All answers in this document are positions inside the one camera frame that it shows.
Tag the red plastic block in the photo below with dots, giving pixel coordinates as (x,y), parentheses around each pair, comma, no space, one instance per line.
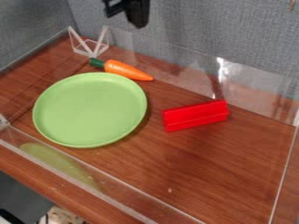
(195,115)

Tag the green round plate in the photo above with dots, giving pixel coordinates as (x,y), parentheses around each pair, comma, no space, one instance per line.
(89,110)

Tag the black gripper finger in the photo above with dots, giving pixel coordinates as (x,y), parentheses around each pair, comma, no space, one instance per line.
(137,12)
(113,7)

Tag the clear acrylic enclosure wall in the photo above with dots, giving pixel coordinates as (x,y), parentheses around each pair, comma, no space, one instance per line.
(223,173)

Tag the orange toy carrot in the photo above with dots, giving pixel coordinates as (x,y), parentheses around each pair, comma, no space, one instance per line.
(116,67)

